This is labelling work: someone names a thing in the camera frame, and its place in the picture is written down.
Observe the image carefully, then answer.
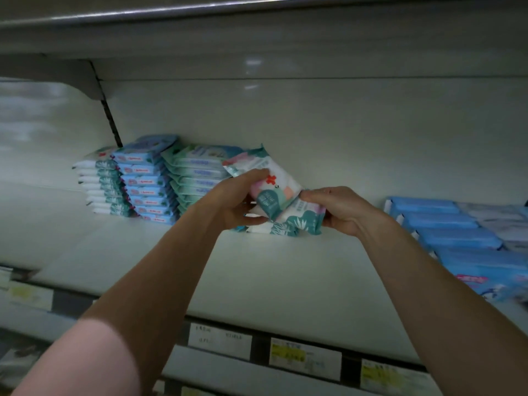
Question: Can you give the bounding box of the person's left forearm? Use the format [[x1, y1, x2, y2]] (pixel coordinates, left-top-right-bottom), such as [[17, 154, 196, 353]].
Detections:
[[12, 210, 224, 396]]

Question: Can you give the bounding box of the row of blue white boxes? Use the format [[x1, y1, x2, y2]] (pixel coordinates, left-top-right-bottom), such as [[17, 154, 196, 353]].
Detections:
[[383, 196, 528, 304]]

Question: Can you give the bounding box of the person's left hand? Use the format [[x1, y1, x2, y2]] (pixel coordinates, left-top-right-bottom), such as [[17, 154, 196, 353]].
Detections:
[[194, 169, 273, 232]]

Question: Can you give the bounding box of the stack of blue green packets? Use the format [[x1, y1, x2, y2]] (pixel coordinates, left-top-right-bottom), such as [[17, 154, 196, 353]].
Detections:
[[161, 144, 249, 213]]

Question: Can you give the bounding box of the person's right hand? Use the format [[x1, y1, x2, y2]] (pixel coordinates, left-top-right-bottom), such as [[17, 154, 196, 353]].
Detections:
[[299, 185, 384, 240]]

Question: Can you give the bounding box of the stack of white green packets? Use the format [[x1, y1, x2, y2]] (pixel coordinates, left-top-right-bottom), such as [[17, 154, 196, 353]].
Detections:
[[73, 146, 133, 218]]

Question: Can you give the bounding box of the metal store shelving unit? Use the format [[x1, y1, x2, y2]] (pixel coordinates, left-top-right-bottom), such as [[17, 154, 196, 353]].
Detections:
[[0, 0, 528, 396]]

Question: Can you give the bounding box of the stack of blue red packets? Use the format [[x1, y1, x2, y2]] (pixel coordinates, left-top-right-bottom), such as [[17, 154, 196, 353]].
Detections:
[[113, 134, 178, 225]]

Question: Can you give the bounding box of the person's right forearm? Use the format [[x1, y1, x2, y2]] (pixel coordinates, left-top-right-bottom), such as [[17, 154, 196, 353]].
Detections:
[[363, 214, 528, 396]]

